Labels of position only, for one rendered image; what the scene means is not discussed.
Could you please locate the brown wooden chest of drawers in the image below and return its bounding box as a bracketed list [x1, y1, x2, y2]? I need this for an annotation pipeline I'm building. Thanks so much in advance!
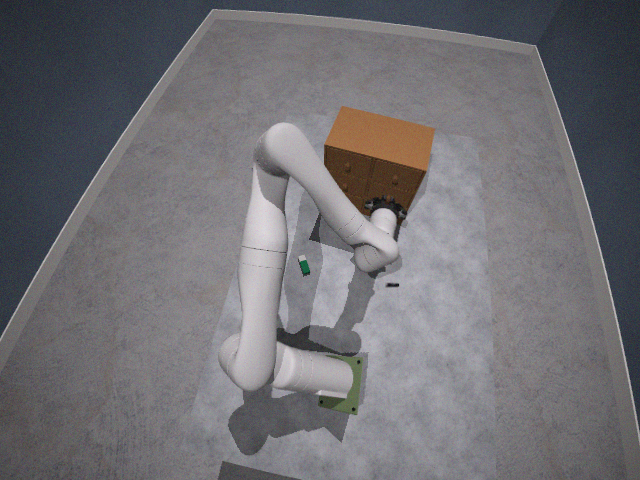
[324, 106, 435, 215]

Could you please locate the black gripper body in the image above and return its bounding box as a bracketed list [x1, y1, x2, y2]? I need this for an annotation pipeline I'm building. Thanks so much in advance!
[371, 204, 400, 219]

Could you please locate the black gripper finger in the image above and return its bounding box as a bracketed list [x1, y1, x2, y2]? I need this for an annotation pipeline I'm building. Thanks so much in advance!
[364, 195, 387, 210]
[389, 197, 408, 220]

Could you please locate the green and white eraser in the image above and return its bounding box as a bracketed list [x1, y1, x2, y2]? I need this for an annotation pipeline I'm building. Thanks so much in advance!
[298, 255, 310, 275]

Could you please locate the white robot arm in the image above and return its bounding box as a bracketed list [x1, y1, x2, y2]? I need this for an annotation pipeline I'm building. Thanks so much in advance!
[218, 123, 399, 399]

